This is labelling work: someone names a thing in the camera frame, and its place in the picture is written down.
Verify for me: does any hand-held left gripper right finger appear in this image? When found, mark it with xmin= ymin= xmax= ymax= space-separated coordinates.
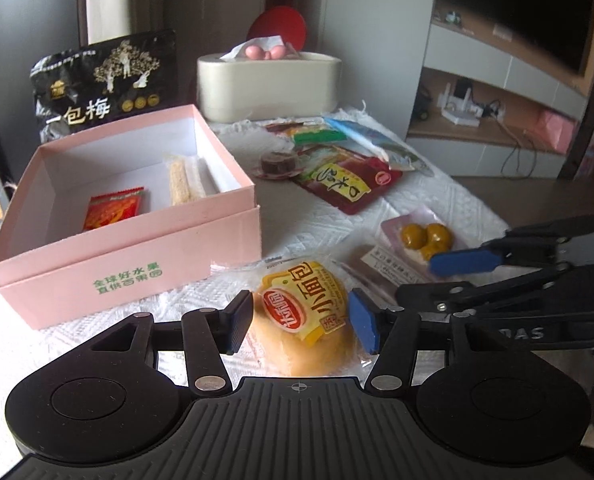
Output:
xmin=348 ymin=288 xmax=508 ymax=395

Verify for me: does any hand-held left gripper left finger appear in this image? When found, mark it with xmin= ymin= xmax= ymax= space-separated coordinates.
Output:
xmin=90 ymin=290 xmax=254 ymax=395

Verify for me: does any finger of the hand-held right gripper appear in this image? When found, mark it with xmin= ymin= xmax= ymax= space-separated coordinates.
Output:
xmin=396 ymin=265 xmax=578 ymax=317
xmin=428 ymin=215 xmax=594 ymax=277

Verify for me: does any clear packet of yellow chestnuts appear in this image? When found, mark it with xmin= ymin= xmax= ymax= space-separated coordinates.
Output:
xmin=379 ymin=210 xmax=458 ymax=267

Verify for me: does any clear packet with white label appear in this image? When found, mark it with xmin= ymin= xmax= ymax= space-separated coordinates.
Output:
xmin=346 ymin=244 xmax=434 ymax=307

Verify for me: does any yellow bread bun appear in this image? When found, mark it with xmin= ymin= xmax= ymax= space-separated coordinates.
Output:
xmin=212 ymin=255 xmax=374 ymax=378

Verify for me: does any pink cardboard box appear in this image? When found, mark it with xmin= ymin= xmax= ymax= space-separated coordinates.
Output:
xmin=0 ymin=104 xmax=262 ymax=331

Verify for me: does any dark red snack packet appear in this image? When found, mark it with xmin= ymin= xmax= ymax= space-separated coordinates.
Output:
xmin=293 ymin=144 xmax=403 ymax=216

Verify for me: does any blue and white snack packet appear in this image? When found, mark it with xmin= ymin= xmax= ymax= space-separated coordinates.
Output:
xmin=324 ymin=116 xmax=435 ymax=177

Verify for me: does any red green yellow snack packet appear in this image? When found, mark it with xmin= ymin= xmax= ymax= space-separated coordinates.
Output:
xmin=266 ymin=121 xmax=349 ymax=150

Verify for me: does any white textured tablecloth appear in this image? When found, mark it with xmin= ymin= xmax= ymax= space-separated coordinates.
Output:
xmin=0 ymin=105 xmax=528 ymax=396

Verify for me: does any wrapped beige sesame bar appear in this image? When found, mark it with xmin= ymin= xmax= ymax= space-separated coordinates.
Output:
xmin=167 ymin=155 xmax=198 ymax=207

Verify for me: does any white power strip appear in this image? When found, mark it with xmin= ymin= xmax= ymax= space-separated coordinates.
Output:
xmin=477 ymin=102 xmax=508 ymax=122

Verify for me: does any white router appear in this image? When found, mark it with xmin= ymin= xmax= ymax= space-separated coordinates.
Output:
xmin=441 ymin=82 xmax=484 ymax=127

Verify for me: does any pink box on shelf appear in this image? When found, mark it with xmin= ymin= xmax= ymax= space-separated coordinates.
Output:
xmin=533 ymin=109 xmax=578 ymax=154

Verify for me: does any dark jelly cup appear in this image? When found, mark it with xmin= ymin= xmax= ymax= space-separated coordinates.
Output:
xmin=254 ymin=149 xmax=301 ymax=180

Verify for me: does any small red orange packet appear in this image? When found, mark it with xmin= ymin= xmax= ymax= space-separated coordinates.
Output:
xmin=82 ymin=187 xmax=146 ymax=231

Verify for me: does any wooden and white shelf unit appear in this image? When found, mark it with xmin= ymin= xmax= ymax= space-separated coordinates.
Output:
xmin=406 ymin=0 xmax=594 ymax=182

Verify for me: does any cream tissue box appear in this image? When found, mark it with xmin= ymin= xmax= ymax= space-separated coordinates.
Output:
xmin=196 ymin=51 xmax=343 ymax=122

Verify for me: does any black television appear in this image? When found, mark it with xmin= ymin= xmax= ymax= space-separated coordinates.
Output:
xmin=434 ymin=0 xmax=594 ymax=97

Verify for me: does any pink ball ornament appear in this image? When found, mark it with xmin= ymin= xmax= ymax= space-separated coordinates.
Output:
xmin=245 ymin=43 xmax=291 ymax=61

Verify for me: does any black plum snack bag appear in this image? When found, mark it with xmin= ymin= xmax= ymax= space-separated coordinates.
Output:
xmin=30 ymin=28 xmax=178 ymax=143

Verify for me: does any white tissue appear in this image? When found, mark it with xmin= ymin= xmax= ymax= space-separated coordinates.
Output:
xmin=220 ymin=35 xmax=284 ymax=63

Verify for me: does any red round disc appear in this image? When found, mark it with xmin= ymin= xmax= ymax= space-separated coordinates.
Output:
xmin=247 ymin=6 xmax=309 ymax=53

